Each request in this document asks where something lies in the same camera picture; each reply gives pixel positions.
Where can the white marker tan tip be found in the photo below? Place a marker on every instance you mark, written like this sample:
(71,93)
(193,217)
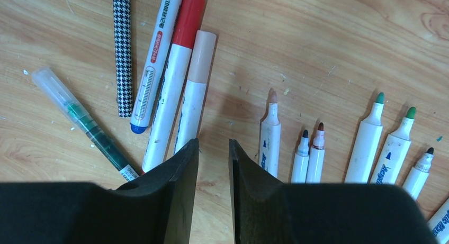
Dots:
(270,137)

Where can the white marker red cap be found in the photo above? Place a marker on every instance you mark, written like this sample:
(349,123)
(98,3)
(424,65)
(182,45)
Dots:
(188,23)

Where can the white marker black cap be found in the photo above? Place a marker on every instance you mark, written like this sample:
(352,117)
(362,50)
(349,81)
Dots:
(301,159)

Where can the white marker green cap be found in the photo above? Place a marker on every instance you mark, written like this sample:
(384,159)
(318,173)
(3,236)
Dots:
(394,151)

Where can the grey pen lying apart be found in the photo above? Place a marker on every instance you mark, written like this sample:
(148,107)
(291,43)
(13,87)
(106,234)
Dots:
(49,83)

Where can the white marker purple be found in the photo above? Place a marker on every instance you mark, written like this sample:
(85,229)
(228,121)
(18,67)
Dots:
(439,223)

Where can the white marker blue cap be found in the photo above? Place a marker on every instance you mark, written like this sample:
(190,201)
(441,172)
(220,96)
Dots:
(154,65)

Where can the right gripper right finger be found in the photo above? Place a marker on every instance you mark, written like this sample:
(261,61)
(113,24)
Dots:
(267,210)

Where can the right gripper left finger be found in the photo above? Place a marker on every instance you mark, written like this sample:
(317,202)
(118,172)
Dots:
(156,207)

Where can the white marker beige cap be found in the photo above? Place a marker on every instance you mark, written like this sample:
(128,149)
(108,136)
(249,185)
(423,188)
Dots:
(195,88)

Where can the white marker dark green tip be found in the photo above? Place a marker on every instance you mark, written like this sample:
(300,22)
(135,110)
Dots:
(366,144)

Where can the white marker brown tip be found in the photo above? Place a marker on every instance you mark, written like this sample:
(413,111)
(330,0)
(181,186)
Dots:
(316,157)

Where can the grey pen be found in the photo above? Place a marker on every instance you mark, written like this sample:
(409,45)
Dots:
(123,57)

